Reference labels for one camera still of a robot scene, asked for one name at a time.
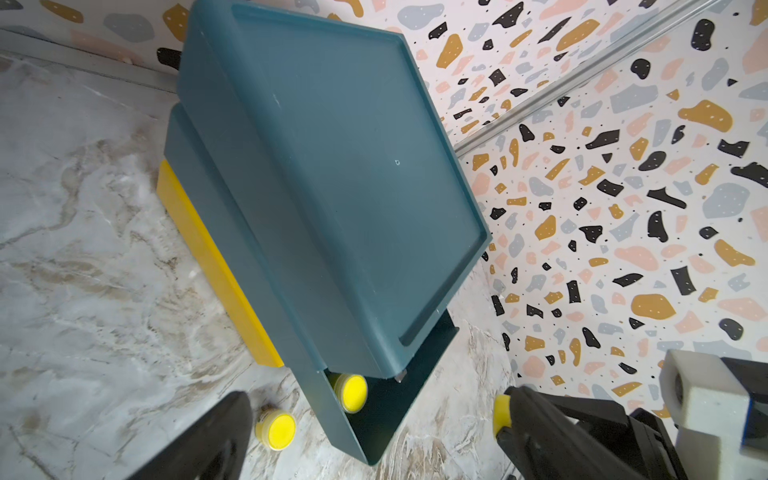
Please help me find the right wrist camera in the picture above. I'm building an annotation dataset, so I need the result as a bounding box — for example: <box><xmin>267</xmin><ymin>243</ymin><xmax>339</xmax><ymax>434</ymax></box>
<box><xmin>660</xmin><ymin>350</ymin><xmax>767</xmax><ymax>479</ymax></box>

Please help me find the teal drawer cabinet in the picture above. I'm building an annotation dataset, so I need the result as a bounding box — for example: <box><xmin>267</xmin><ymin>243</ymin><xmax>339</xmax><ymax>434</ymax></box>
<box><xmin>164</xmin><ymin>1</ymin><xmax>490</xmax><ymax>465</ymax></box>

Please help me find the yellow base plate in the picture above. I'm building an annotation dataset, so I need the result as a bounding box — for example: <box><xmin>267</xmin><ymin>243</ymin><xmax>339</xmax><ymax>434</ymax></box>
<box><xmin>157</xmin><ymin>160</ymin><xmax>284</xmax><ymax>368</ymax></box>

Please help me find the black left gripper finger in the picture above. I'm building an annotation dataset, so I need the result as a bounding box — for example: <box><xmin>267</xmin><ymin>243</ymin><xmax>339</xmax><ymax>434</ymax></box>
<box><xmin>131</xmin><ymin>391</ymin><xmax>253</xmax><ymax>479</ymax></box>

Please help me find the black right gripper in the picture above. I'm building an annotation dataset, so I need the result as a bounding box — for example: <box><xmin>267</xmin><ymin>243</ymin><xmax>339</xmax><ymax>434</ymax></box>
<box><xmin>495</xmin><ymin>387</ymin><xmax>688</xmax><ymax>480</ymax></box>

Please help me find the yellow paint can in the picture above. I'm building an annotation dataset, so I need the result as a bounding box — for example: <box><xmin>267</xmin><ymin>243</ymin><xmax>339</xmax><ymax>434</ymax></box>
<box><xmin>492</xmin><ymin>394</ymin><xmax>512</xmax><ymax>437</ymax></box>
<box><xmin>254</xmin><ymin>408</ymin><xmax>297</xmax><ymax>451</ymax></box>
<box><xmin>330</xmin><ymin>374</ymin><xmax>368</xmax><ymax>414</ymax></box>

